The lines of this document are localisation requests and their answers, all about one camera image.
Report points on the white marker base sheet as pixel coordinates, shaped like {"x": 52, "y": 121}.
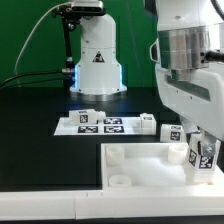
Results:
{"x": 109, "y": 126}

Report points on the silver camera on stand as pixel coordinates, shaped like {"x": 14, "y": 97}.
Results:
{"x": 87, "y": 6}

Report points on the white L-shaped obstacle fence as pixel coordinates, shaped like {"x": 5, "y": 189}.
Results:
{"x": 26, "y": 203}

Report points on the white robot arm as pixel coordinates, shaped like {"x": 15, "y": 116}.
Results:
{"x": 188, "y": 55}

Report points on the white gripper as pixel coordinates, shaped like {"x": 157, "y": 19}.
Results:
{"x": 200, "y": 101}

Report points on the white square tabletop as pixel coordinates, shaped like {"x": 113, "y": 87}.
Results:
{"x": 154, "y": 166}

